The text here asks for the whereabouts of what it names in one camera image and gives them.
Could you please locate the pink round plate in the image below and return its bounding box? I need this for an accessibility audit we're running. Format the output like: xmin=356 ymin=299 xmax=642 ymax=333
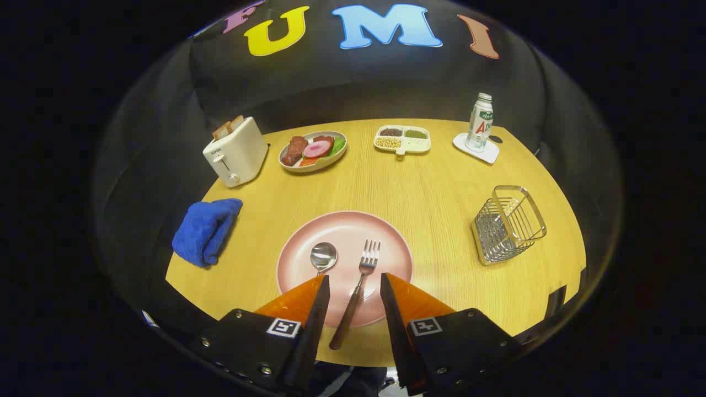
xmin=276 ymin=211 xmax=414 ymax=328

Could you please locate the blue folded cloth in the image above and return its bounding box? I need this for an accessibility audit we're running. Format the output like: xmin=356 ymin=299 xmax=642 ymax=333
xmin=172 ymin=198 xmax=244 ymax=269

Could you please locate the cream divided dish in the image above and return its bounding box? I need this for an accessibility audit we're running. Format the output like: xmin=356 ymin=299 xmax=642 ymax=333
xmin=373 ymin=125 xmax=431 ymax=157

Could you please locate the oval cream food plate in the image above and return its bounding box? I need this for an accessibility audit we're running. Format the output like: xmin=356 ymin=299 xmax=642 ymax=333
xmin=278 ymin=131 xmax=348 ymax=174

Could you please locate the black backdrop cloth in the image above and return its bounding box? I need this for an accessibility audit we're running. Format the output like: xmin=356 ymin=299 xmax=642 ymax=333
xmin=91 ymin=0 xmax=625 ymax=353

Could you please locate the metal wire cutlery basket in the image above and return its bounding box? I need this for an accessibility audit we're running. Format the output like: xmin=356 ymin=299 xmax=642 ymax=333
xmin=471 ymin=185 xmax=548 ymax=266

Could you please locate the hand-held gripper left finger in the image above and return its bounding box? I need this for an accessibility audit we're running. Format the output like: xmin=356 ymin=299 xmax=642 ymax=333
xmin=188 ymin=275 xmax=331 ymax=394

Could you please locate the cream white toaster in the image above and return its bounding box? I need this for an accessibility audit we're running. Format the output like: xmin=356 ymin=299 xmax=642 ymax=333
xmin=202 ymin=116 xmax=269 ymax=188

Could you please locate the fork with wooden handle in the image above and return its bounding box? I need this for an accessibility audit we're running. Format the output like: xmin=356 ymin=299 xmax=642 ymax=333
xmin=329 ymin=239 xmax=381 ymax=351

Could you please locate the white square coaster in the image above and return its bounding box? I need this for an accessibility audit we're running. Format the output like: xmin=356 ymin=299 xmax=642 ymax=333
xmin=453 ymin=132 xmax=500 ymax=165

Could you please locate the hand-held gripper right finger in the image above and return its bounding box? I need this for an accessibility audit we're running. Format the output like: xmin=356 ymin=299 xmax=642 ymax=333
xmin=379 ymin=272 xmax=522 ymax=395

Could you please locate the metal spoon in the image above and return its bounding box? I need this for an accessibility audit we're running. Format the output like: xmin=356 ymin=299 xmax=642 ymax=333
xmin=310 ymin=242 xmax=338 ymax=277

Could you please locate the white drink bottle green label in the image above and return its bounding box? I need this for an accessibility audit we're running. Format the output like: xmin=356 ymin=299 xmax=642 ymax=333
xmin=465 ymin=93 xmax=494 ymax=153

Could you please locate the dark red meat piece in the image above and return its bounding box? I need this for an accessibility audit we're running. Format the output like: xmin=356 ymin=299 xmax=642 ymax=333
xmin=281 ymin=136 xmax=309 ymax=167

